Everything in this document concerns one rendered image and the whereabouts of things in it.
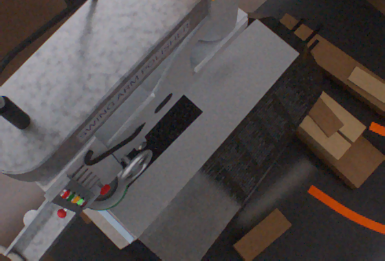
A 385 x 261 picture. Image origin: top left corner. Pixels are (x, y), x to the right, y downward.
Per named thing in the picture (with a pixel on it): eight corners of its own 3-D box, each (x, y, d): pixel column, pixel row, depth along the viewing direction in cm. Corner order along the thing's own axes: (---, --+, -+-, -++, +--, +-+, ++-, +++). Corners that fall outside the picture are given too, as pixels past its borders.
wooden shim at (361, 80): (346, 80, 286) (347, 78, 284) (355, 66, 288) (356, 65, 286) (383, 104, 281) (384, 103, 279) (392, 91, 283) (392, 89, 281)
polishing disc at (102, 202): (73, 157, 202) (72, 156, 201) (126, 154, 202) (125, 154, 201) (73, 210, 196) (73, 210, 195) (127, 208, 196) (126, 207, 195)
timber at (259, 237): (246, 263, 266) (248, 263, 255) (232, 246, 269) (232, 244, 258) (289, 227, 271) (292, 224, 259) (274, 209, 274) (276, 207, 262)
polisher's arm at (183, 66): (206, 7, 195) (204, -72, 148) (253, 42, 190) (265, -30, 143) (71, 148, 181) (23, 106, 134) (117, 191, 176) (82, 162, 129)
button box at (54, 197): (89, 189, 159) (64, 173, 132) (95, 195, 158) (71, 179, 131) (71, 208, 157) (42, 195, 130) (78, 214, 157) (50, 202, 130)
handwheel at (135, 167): (135, 139, 174) (128, 128, 160) (157, 159, 172) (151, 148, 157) (105, 172, 171) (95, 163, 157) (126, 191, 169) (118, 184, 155)
